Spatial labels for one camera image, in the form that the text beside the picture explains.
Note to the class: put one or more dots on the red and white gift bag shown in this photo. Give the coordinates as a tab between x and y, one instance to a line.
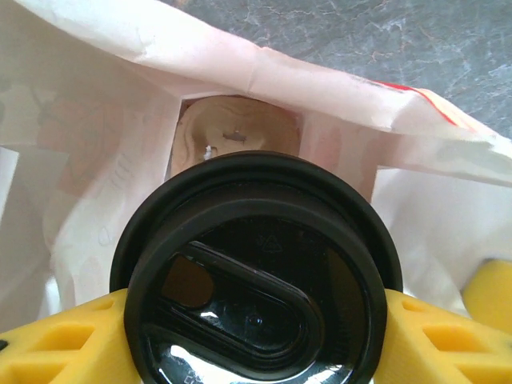
120	80

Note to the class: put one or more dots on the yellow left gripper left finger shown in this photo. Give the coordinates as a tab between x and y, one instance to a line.
60	348

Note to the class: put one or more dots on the black plastic cup lid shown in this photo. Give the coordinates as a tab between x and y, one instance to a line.
256	240

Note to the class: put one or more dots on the brown pulp cup carrier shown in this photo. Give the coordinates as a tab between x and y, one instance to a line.
248	120

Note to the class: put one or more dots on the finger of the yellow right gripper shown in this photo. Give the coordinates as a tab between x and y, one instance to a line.
494	288

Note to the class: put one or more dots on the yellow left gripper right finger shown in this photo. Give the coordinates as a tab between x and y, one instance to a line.
448	348

